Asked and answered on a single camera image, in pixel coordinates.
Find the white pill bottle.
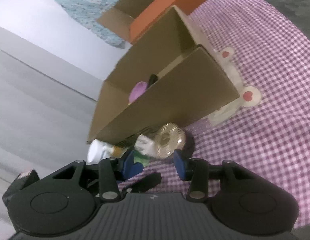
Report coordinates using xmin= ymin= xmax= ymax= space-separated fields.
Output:
xmin=87 ymin=139 xmax=113 ymax=164

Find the green dropper bottle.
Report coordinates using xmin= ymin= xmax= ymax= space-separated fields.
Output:
xmin=111 ymin=146 xmax=152 ymax=167

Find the white power adapter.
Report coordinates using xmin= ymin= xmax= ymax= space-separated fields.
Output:
xmin=134 ymin=134 xmax=157 ymax=158

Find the gold lid cosmetic jar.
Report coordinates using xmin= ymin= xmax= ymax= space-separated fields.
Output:
xmin=154 ymin=122 xmax=186 ymax=159

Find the pink plastic lid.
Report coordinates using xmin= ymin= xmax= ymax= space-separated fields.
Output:
xmin=128 ymin=81 xmax=148 ymax=105

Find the black cylindrical tube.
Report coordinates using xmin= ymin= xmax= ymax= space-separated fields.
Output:
xmin=147 ymin=74 xmax=158 ymax=89

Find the purple checkered tablecloth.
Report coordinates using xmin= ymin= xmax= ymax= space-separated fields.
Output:
xmin=117 ymin=0 xmax=310 ymax=229

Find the white fabric sheet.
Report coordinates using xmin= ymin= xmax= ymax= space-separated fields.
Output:
xmin=0 ymin=27 xmax=95 ymax=239

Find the cream mat with red hearts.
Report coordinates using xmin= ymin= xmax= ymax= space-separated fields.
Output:
xmin=179 ymin=12 xmax=262 ymax=127

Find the open brown cardboard box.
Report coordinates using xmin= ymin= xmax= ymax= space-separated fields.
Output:
xmin=88 ymin=6 xmax=238 ymax=146

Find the large rear cardboard box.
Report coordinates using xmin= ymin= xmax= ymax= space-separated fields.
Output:
xmin=96 ymin=0 xmax=154 ymax=41

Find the orange Philips box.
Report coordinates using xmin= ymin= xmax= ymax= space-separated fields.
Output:
xmin=129 ymin=0 xmax=206 ymax=44

